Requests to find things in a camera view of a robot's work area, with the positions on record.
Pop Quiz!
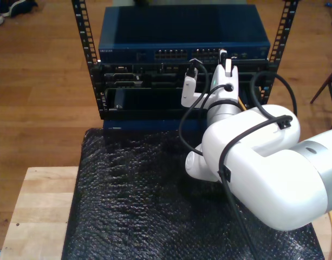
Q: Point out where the yellow network cable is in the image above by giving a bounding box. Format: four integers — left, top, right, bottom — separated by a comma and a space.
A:
237, 97, 332, 260

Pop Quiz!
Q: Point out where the black rack server unit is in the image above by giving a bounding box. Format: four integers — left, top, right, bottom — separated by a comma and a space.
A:
90, 61, 271, 90

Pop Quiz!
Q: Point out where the black tray with red light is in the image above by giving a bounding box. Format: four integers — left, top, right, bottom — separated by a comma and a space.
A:
100, 86, 266, 121

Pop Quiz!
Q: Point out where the blue flat rack unit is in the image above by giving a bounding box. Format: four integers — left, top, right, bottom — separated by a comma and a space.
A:
102, 118, 210, 132

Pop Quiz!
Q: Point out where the black bubble mat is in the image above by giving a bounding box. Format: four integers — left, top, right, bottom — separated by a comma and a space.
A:
61, 127, 325, 260

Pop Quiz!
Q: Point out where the dark shoe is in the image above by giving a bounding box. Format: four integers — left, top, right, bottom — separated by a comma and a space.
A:
0, 0, 38, 18

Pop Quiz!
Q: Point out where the blue network switch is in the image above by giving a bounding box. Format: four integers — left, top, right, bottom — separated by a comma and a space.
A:
98, 4, 271, 65

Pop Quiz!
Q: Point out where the black perforated rack post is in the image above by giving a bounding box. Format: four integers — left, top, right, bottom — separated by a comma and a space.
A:
259, 0, 301, 108
71, 0, 107, 120

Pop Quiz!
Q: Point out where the long black arm cable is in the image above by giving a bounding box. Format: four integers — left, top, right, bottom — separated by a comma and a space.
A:
178, 58, 299, 260

